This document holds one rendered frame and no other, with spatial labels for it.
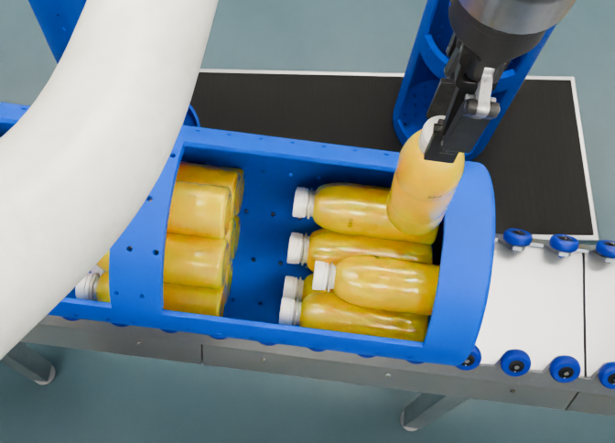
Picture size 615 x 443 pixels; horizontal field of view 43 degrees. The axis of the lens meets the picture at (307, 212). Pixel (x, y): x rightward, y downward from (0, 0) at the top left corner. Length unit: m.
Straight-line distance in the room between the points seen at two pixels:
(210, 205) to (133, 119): 0.69
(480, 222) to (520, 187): 1.28
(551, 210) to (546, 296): 0.96
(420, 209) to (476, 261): 0.14
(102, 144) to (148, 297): 0.70
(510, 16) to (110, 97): 0.31
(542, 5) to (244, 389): 1.73
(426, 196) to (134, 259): 0.37
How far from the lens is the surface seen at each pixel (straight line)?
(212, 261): 1.03
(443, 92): 0.76
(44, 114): 0.34
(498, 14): 0.56
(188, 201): 1.02
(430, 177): 0.81
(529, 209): 2.25
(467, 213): 0.99
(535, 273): 1.33
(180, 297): 1.08
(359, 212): 1.08
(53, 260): 0.32
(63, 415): 2.21
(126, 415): 2.18
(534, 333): 1.30
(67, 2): 1.47
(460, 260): 0.98
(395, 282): 1.04
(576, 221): 2.28
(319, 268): 1.05
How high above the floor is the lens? 2.13
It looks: 68 degrees down
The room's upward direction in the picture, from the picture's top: 7 degrees clockwise
